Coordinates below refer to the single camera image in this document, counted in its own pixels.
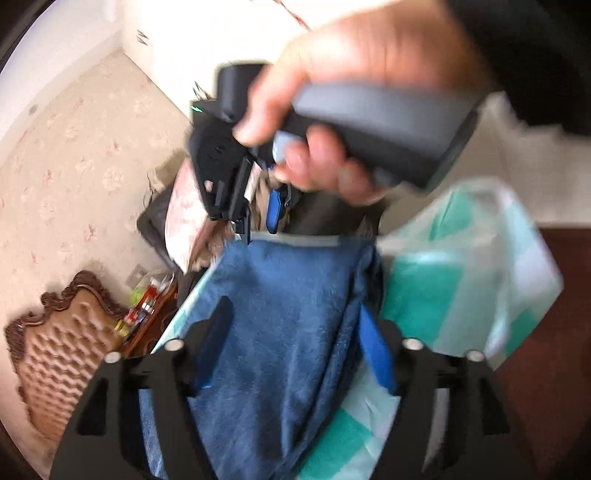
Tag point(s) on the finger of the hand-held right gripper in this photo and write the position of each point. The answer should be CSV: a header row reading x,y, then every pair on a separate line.
x,y
242,198
275,210

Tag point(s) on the tufted headboard with wooden frame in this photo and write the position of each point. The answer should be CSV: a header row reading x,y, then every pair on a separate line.
x,y
60,360

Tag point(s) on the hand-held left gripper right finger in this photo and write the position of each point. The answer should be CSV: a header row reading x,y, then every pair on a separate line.
x,y
376,350

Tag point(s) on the person's right hand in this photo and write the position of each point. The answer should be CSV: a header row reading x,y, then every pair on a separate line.
x,y
378,50

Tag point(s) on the pink pillow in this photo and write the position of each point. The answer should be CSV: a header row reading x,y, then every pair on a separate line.
x,y
184,217

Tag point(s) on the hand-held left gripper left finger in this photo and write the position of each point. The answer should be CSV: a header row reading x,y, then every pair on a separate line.
x,y
217,332

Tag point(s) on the dark bag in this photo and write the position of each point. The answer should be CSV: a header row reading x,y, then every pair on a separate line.
x,y
154,226

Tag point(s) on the blue towel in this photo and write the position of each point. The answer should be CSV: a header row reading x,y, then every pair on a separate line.
x,y
286,323

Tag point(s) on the person's right forearm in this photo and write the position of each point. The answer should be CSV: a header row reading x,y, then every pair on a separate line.
x,y
531,55

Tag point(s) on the wooden nightstand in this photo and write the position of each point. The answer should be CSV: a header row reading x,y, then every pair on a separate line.
x,y
147,332

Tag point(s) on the pile of colourful small boxes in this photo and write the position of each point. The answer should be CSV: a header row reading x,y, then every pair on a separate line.
x,y
143,300

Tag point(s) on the green checked bed sheet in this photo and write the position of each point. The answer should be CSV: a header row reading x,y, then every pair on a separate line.
x,y
415,286

